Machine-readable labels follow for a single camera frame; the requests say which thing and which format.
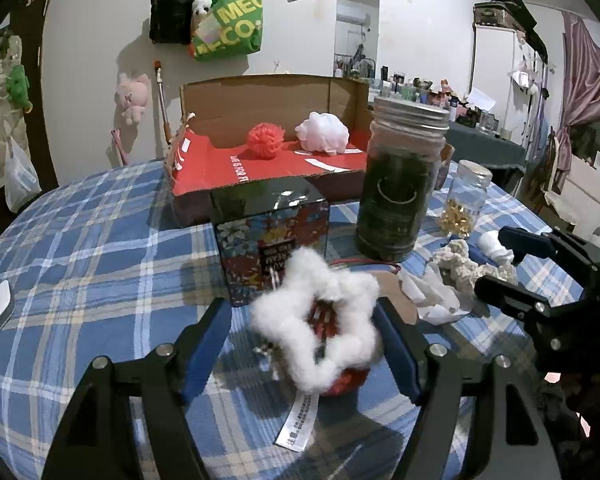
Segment small panda plush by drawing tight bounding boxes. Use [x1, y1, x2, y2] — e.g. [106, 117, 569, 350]
[192, 0, 212, 30]

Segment pink plush toy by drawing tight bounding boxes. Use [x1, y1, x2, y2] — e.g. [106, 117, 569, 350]
[116, 73, 150, 126]

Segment white foam piece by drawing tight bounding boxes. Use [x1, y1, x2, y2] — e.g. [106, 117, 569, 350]
[477, 231, 514, 266]

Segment orange handled brush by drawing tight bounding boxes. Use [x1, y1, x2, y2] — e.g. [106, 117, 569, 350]
[154, 60, 172, 145]

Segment white plastic bag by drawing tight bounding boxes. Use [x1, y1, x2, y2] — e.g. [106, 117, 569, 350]
[4, 136, 42, 214]

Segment beige knitted scrunchie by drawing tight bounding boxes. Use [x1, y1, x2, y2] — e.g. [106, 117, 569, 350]
[430, 240, 518, 294]

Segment white wardrobe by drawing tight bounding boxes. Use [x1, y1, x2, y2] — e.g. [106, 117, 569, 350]
[469, 0, 548, 151]

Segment white fluffy red pouch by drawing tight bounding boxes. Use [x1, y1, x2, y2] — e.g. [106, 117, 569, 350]
[250, 247, 382, 396]

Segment red mesh bath pouf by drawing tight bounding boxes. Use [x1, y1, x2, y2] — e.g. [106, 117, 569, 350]
[247, 122, 285, 159]

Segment floral black tin box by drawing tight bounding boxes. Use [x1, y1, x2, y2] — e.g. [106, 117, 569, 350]
[210, 177, 329, 307]

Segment red cardboard box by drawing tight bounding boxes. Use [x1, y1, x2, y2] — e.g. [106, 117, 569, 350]
[165, 74, 455, 228]

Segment dark green covered table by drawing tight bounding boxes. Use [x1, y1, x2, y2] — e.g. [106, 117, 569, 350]
[445, 122, 526, 188]

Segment blue plaid tablecloth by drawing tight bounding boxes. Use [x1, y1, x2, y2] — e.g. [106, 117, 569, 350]
[0, 156, 586, 480]

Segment dark glass jar metal lid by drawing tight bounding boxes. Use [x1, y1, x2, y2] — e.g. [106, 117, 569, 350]
[355, 96, 449, 262]

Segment green tote bag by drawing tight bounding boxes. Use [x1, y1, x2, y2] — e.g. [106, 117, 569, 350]
[189, 0, 263, 62]

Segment green plush on door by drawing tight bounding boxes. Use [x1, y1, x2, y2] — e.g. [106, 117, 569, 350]
[6, 64, 33, 114]

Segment pink curtain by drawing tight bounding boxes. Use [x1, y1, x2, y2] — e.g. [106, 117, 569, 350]
[553, 12, 600, 193]

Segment white tissue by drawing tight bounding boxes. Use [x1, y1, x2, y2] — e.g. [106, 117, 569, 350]
[398, 263, 475, 326]

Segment small jar gold capsules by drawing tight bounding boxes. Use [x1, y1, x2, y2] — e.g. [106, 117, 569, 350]
[439, 159, 492, 238]

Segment black backpack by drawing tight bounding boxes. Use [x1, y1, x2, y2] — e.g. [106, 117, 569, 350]
[149, 0, 194, 46]

